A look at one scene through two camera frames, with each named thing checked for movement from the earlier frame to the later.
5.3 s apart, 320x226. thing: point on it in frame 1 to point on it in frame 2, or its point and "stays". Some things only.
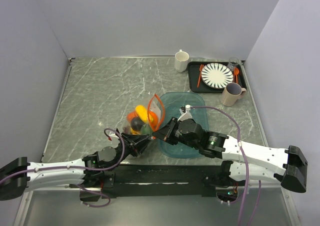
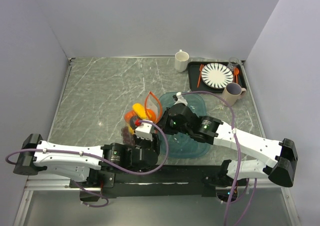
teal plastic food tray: x=173 y=103 stays
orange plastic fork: x=201 y=68 stays
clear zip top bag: x=146 y=118 stays
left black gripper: x=135 y=143 to x=155 y=143
